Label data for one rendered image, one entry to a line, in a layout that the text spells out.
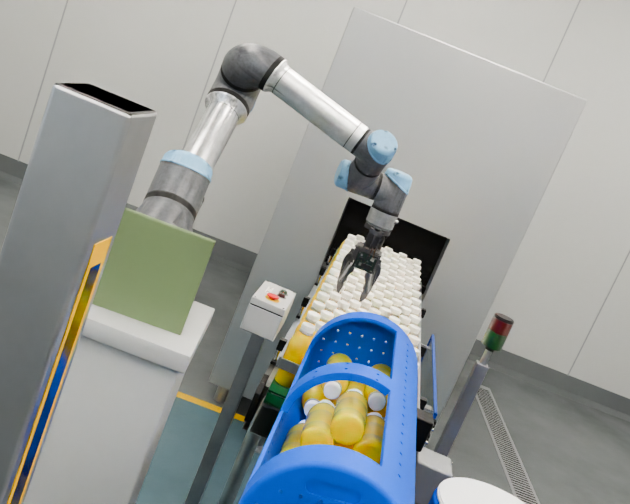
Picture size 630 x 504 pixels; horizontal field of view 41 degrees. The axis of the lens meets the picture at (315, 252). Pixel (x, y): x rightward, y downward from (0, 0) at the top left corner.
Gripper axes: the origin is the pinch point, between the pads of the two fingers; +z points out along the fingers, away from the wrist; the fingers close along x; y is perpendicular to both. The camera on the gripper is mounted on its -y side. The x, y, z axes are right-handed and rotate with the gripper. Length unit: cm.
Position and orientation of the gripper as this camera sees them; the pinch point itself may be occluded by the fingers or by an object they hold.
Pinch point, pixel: (350, 292)
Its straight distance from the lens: 226.5
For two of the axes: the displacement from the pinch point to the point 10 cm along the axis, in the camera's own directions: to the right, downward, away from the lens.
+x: 9.2, 3.8, -0.4
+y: -1.2, 1.9, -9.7
